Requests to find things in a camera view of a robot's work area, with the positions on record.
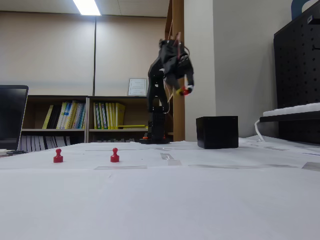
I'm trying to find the white power strip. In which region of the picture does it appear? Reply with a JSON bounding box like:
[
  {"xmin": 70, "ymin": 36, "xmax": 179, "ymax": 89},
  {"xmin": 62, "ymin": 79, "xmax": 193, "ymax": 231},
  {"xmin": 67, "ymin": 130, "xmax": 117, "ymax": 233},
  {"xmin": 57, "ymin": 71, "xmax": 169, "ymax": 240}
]
[{"xmin": 262, "ymin": 102, "xmax": 320, "ymax": 118}]

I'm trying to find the black wall conduit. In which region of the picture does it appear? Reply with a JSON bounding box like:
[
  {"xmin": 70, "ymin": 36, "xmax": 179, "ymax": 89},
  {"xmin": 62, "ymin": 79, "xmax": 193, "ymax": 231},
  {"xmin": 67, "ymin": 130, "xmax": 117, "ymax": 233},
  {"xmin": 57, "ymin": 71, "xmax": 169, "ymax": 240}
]
[{"xmin": 93, "ymin": 14, "xmax": 98, "ymax": 97}]

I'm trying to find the white paper covering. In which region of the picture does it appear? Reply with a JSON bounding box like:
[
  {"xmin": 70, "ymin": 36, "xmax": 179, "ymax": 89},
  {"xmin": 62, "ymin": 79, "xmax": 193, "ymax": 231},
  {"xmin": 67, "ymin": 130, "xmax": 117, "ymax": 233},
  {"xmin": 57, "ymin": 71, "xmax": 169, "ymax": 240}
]
[{"xmin": 0, "ymin": 136, "xmax": 320, "ymax": 240}]

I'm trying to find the white power cable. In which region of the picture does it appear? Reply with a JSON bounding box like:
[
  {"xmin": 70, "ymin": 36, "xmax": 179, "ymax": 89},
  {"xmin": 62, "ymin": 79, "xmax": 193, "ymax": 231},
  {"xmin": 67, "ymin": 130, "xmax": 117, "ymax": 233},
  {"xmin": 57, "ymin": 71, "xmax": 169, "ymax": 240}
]
[{"xmin": 254, "ymin": 119, "xmax": 266, "ymax": 142}]

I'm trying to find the black rail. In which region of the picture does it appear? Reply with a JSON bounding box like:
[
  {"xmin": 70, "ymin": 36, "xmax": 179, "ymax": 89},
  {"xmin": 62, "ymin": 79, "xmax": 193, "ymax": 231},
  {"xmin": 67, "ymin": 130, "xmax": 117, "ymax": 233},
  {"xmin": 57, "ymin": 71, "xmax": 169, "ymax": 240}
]
[{"xmin": 259, "ymin": 111, "xmax": 320, "ymax": 123}]

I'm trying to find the framed white certificate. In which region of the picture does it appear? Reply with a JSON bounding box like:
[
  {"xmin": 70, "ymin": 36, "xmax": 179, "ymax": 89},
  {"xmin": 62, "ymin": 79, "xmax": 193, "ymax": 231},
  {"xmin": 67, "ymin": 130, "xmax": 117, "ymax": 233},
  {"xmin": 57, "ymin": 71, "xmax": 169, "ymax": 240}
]
[{"xmin": 127, "ymin": 78, "xmax": 148, "ymax": 97}]

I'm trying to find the yellow ring binder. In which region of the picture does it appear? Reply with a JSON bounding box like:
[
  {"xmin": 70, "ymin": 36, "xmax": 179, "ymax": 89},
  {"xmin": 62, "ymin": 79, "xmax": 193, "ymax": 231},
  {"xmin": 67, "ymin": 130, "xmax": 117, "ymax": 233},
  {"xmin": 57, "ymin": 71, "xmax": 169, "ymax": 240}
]
[
  {"xmin": 108, "ymin": 102, "xmax": 117, "ymax": 130},
  {"xmin": 115, "ymin": 102, "xmax": 126, "ymax": 130}
]

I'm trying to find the black open box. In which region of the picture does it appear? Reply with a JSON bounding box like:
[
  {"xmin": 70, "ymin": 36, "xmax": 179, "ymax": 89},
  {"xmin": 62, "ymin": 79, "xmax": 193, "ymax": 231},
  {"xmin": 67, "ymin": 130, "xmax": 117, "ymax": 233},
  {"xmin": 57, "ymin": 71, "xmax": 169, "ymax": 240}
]
[{"xmin": 195, "ymin": 115, "xmax": 239, "ymax": 150}]

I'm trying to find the thin yellow book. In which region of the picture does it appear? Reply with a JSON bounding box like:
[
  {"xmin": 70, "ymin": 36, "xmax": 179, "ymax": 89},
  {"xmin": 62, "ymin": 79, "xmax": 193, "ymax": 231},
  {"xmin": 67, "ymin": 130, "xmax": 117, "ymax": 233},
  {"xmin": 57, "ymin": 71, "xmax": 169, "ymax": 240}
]
[{"xmin": 42, "ymin": 104, "xmax": 55, "ymax": 130}]

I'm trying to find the black pegboard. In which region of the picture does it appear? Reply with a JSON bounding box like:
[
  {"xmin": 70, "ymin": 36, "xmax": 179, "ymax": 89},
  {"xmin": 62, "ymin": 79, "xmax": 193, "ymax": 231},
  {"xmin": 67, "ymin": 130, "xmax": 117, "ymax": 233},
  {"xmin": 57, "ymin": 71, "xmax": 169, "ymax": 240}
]
[{"xmin": 273, "ymin": 4, "xmax": 320, "ymax": 145}]

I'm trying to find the yellow flat folder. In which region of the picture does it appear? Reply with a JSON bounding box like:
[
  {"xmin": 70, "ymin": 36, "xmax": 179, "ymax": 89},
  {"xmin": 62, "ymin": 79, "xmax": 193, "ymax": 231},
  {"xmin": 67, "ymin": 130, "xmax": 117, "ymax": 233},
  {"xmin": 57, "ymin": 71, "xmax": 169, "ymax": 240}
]
[{"xmin": 117, "ymin": 124, "xmax": 149, "ymax": 129}]

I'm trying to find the ceiling light panel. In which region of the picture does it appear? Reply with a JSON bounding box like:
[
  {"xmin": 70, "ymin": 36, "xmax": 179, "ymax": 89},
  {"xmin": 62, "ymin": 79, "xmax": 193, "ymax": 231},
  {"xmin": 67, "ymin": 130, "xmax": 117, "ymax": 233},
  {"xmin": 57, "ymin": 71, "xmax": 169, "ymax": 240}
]
[{"xmin": 72, "ymin": 0, "xmax": 102, "ymax": 17}]

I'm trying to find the low wooden bookshelf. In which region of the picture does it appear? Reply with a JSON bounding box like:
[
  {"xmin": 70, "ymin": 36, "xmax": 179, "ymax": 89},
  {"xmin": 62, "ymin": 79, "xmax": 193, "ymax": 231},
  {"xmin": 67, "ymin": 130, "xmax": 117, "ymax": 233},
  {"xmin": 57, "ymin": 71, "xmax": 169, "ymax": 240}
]
[
  {"xmin": 86, "ymin": 95, "xmax": 151, "ymax": 144},
  {"xmin": 21, "ymin": 94, "xmax": 90, "ymax": 152}
]

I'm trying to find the dark blue panel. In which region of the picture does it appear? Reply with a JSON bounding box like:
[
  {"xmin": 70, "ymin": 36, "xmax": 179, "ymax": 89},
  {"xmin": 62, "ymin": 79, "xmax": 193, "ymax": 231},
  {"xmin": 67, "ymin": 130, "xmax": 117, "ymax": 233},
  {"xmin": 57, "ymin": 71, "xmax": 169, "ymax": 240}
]
[{"xmin": 291, "ymin": 0, "xmax": 320, "ymax": 21}]

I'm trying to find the tall wooden shelf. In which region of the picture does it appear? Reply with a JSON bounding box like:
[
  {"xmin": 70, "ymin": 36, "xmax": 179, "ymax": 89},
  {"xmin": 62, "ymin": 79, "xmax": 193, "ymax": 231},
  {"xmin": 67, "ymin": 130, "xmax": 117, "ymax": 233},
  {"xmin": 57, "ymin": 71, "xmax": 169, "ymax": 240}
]
[{"xmin": 164, "ymin": 0, "xmax": 185, "ymax": 142}]

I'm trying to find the black laptop screen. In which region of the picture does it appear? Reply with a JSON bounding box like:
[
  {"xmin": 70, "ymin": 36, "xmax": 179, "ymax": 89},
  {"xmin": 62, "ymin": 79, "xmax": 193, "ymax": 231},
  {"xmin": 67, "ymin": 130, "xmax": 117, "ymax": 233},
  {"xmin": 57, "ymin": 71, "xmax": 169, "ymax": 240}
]
[{"xmin": 0, "ymin": 84, "xmax": 29, "ymax": 152}]

